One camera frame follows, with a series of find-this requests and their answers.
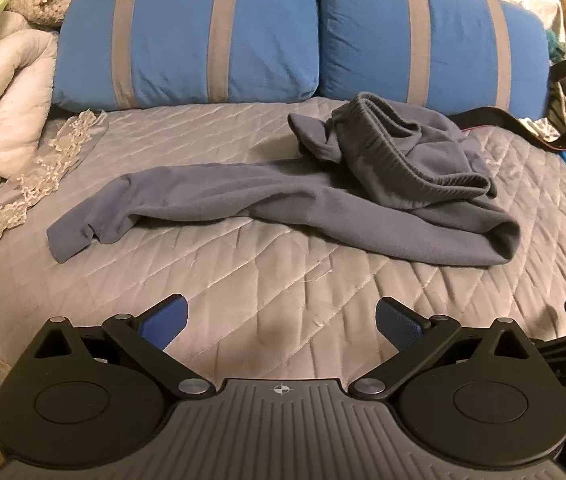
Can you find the blue grey-striped pillow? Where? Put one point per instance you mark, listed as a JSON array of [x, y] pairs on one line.
[[363, 35], [173, 40]]

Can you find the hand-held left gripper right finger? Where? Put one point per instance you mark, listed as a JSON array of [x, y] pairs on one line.
[[398, 322]]

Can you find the grey-blue sweatpants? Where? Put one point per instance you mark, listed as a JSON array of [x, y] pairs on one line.
[[263, 195]]

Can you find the grey quilted bedspread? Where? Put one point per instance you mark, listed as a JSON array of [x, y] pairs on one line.
[[263, 300]]

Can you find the white quilted comforter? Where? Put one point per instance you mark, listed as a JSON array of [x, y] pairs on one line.
[[3, 110]]

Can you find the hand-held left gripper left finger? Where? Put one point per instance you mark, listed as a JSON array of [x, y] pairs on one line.
[[163, 322]]

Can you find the teal cloth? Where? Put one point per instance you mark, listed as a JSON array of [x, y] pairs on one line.
[[557, 42]]

